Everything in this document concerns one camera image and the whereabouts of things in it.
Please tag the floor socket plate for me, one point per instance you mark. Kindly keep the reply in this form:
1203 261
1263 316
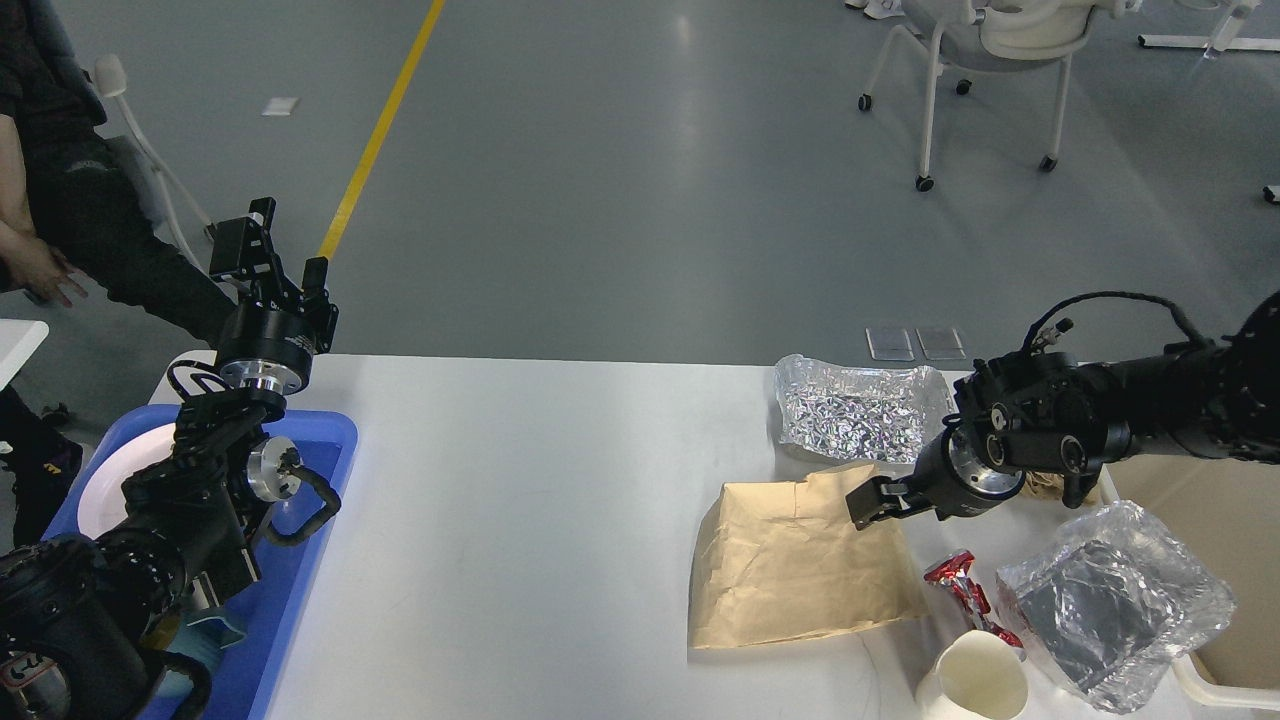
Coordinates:
941 343
890 344

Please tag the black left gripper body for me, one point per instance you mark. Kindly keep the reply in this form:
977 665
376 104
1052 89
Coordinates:
266 347

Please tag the beige plastic bin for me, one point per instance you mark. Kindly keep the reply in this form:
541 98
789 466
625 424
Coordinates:
1226 512

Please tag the teal mug yellow inside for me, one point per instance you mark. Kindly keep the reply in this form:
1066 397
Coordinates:
211 640

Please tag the red snack wrapper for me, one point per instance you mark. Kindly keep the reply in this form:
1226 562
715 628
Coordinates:
953 574

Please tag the pink plate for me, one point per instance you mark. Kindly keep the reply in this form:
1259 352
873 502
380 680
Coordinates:
115 475

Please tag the aluminium foil sheet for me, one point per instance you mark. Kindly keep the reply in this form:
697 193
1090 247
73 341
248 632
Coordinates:
847 413

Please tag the right floor socket plate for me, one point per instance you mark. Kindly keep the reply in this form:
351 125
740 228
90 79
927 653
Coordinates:
941 343

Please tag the white office chair left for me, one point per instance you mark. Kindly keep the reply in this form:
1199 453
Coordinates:
152 179

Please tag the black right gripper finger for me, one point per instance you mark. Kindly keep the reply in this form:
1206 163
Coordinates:
871 507
886 485

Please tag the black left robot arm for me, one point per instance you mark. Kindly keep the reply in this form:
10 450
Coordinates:
87 622

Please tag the white paper on floor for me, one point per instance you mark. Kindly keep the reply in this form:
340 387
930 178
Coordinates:
280 106

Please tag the white office chair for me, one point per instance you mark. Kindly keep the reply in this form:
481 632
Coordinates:
993 37
152 179

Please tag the left floor socket plate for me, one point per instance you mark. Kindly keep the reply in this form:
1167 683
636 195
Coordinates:
890 344

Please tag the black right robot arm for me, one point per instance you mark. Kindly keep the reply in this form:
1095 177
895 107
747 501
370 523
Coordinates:
1040 411

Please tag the person's hand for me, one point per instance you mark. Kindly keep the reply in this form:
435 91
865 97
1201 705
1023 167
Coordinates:
36 267

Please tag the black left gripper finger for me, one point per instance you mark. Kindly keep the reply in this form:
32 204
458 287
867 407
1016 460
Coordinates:
243 256
315 301

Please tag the foil tray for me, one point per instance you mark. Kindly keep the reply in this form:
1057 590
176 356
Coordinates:
1111 602

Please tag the white table base far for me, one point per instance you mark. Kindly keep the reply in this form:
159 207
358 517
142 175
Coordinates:
1228 33

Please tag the brown paper ball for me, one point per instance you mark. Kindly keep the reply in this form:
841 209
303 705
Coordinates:
1044 486

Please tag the person's bare forearm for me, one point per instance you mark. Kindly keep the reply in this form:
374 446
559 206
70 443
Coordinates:
16 219

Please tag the white office chair right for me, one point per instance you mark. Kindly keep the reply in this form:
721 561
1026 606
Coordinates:
993 37

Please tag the brown paper bag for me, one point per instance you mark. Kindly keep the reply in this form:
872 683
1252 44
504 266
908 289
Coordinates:
782 561

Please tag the seated person in black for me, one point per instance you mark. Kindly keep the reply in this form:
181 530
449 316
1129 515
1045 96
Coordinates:
82 203

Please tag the blue plastic tray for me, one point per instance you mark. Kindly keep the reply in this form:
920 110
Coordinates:
270 610

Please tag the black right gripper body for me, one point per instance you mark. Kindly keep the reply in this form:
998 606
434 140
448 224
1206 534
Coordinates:
950 478

